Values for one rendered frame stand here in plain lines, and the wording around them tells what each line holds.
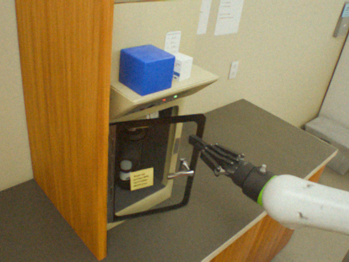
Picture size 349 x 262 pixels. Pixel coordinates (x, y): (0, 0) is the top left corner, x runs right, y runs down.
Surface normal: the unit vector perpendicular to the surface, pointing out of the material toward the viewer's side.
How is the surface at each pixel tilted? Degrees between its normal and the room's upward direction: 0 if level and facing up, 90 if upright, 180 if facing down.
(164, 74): 90
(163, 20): 90
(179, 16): 90
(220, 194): 0
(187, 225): 0
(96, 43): 90
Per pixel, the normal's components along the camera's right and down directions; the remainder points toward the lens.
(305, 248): 0.13, -0.84
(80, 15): -0.72, 0.28
